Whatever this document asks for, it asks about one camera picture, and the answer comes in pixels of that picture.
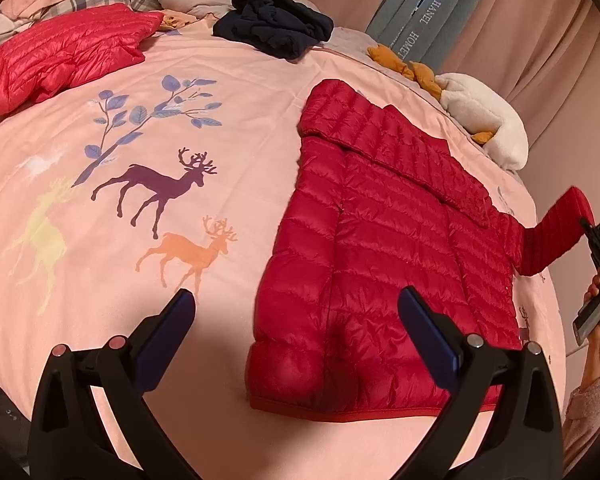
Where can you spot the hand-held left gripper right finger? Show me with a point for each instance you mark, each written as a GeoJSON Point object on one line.
{"type": "Point", "coordinates": [427, 340]}

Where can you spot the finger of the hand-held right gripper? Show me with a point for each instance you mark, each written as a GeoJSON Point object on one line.
{"type": "Point", "coordinates": [587, 226]}

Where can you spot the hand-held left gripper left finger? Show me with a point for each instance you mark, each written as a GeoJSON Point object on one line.
{"type": "Point", "coordinates": [171, 330]}

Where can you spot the crimson quilted down jacket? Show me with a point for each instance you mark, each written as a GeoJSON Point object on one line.
{"type": "Point", "coordinates": [380, 235]}

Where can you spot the person's right forearm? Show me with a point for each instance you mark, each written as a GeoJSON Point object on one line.
{"type": "Point", "coordinates": [595, 395]}

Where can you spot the deer printed bed cover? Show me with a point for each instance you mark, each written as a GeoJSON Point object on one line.
{"type": "Point", "coordinates": [130, 310]}

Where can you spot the white plush toy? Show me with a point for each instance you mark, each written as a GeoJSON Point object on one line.
{"type": "Point", "coordinates": [485, 105]}

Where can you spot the beige curtain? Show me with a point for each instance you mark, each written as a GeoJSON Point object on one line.
{"type": "Point", "coordinates": [530, 35]}

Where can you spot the grey-blue flat box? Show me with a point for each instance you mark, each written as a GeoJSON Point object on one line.
{"type": "Point", "coordinates": [430, 10]}

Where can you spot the bright red down jacket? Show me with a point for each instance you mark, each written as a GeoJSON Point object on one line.
{"type": "Point", "coordinates": [55, 55]}

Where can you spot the small peach cloth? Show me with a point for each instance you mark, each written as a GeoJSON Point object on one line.
{"type": "Point", "coordinates": [177, 21]}

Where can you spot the navy blue garment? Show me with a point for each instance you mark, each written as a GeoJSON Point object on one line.
{"type": "Point", "coordinates": [270, 20]}

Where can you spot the light grey garment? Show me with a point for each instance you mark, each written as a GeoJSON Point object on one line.
{"type": "Point", "coordinates": [195, 2]}

